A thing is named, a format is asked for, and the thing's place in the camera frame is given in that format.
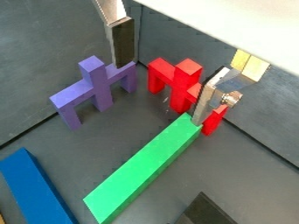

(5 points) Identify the green rectangular block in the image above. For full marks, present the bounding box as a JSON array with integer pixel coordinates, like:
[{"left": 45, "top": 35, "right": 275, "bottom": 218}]
[{"left": 83, "top": 113, "right": 202, "bottom": 224}]

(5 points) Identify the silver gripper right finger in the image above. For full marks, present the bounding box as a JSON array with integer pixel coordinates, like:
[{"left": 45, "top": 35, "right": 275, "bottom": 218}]
[{"left": 191, "top": 66, "right": 258, "bottom": 126}]

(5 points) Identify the yellow slotted board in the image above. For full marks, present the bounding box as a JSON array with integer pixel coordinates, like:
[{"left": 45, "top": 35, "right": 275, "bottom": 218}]
[{"left": 230, "top": 50, "right": 270, "bottom": 81}]

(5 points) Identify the red H-shaped block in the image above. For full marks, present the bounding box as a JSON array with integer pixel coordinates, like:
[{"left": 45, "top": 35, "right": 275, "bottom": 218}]
[{"left": 146, "top": 57, "right": 230, "bottom": 137}]

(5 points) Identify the purple H-shaped block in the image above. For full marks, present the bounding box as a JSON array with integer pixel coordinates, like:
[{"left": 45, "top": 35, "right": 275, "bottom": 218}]
[{"left": 49, "top": 56, "right": 136, "bottom": 130}]

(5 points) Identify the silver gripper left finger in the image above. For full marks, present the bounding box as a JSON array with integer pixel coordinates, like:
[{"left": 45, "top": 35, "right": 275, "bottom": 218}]
[{"left": 92, "top": 0, "right": 135, "bottom": 68}]

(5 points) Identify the blue rectangular block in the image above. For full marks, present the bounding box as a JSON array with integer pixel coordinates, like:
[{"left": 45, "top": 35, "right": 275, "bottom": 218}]
[{"left": 0, "top": 148, "right": 79, "bottom": 224}]

